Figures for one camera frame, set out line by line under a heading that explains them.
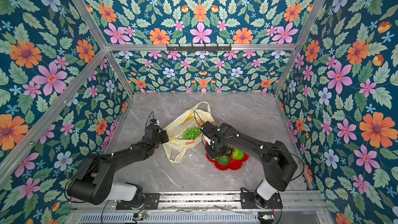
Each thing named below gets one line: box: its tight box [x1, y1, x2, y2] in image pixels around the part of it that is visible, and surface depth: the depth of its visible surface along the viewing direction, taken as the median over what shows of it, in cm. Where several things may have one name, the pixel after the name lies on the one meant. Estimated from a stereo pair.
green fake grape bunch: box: [182, 127, 203, 140], surface depth 95 cm
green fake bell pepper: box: [232, 148, 245, 161], surface depth 84 cm
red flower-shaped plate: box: [205, 152, 250, 171], surface depth 84 cm
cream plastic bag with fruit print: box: [162, 101, 216, 163], surface depth 97 cm
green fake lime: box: [217, 155, 231, 166], surface depth 84 cm
